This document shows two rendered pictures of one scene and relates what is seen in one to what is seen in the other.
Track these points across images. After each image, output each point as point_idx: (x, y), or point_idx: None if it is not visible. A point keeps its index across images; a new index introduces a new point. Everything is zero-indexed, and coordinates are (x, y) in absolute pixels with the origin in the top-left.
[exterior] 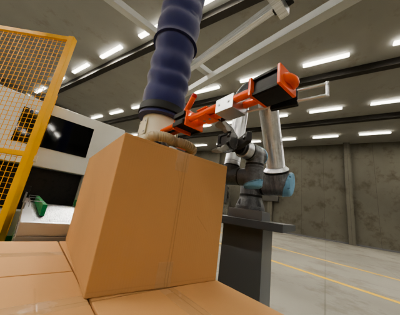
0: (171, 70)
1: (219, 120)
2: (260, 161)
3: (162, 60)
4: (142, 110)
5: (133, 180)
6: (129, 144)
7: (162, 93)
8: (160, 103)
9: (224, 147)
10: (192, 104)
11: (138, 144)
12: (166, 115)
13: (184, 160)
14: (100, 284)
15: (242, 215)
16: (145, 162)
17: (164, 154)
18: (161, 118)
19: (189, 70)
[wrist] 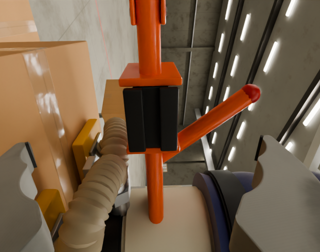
0: None
1: (259, 141)
2: None
3: None
4: (192, 182)
5: (10, 43)
6: (70, 41)
7: (247, 172)
8: (217, 170)
9: (2, 204)
10: (226, 105)
11: (69, 41)
12: (204, 196)
13: (12, 49)
14: None
15: None
16: (36, 43)
17: (42, 45)
18: (188, 189)
19: None
